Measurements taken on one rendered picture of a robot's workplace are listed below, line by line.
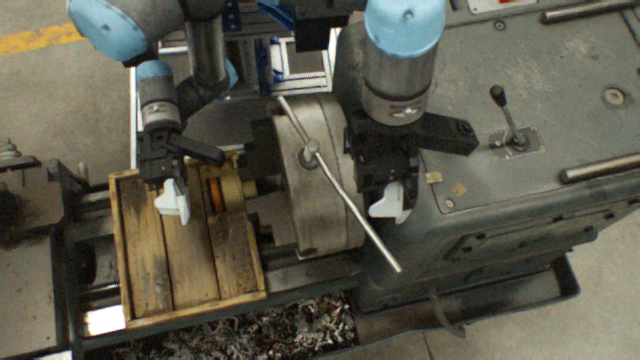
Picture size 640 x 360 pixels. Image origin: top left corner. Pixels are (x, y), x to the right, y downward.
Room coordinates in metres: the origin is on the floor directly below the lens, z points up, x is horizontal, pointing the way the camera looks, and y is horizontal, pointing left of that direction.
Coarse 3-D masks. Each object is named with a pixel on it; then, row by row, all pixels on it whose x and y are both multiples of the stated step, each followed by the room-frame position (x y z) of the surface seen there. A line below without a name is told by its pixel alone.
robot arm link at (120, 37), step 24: (72, 0) 0.55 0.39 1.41; (96, 0) 0.54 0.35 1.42; (120, 0) 0.54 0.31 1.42; (144, 0) 0.56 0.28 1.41; (168, 0) 0.57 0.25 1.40; (96, 24) 0.51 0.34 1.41; (120, 24) 0.51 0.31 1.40; (144, 24) 0.53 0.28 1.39; (168, 24) 0.55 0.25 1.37; (120, 48) 0.49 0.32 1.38; (144, 48) 0.51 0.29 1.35
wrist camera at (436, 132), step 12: (432, 120) 0.34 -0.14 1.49; (444, 120) 0.35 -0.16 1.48; (456, 120) 0.36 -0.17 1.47; (420, 132) 0.31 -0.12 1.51; (432, 132) 0.32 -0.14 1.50; (444, 132) 0.33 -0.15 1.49; (456, 132) 0.33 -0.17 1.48; (468, 132) 0.34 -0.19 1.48; (408, 144) 0.30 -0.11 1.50; (420, 144) 0.31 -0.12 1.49; (432, 144) 0.31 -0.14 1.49; (444, 144) 0.31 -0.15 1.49; (456, 144) 0.32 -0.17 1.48; (468, 144) 0.32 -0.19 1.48; (468, 156) 0.32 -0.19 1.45
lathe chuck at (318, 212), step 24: (312, 96) 0.55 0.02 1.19; (288, 120) 0.47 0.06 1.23; (312, 120) 0.47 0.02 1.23; (288, 144) 0.42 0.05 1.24; (288, 168) 0.38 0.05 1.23; (312, 168) 0.38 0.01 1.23; (336, 168) 0.39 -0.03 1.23; (288, 192) 0.35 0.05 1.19; (312, 192) 0.34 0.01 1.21; (336, 192) 0.35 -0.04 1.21; (312, 216) 0.31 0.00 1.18; (336, 216) 0.32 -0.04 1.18; (312, 240) 0.28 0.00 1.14; (336, 240) 0.29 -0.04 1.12
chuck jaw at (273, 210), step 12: (252, 204) 0.35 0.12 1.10; (264, 204) 0.35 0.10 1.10; (276, 204) 0.36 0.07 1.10; (252, 216) 0.33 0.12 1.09; (264, 216) 0.33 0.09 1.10; (276, 216) 0.33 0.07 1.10; (288, 216) 0.33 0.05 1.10; (264, 228) 0.31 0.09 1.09; (276, 228) 0.31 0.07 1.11; (288, 228) 0.31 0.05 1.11; (276, 240) 0.28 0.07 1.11; (288, 240) 0.29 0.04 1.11; (300, 252) 0.27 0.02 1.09; (312, 252) 0.28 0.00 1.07
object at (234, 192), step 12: (216, 180) 0.39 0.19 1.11; (228, 180) 0.39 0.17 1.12; (252, 180) 0.40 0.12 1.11; (216, 192) 0.37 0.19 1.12; (228, 192) 0.37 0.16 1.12; (240, 192) 0.37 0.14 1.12; (252, 192) 0.38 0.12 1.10; (216, 204) 0.35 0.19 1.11; (228, 204) 0.35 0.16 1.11; (240, 204) 0.35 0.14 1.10
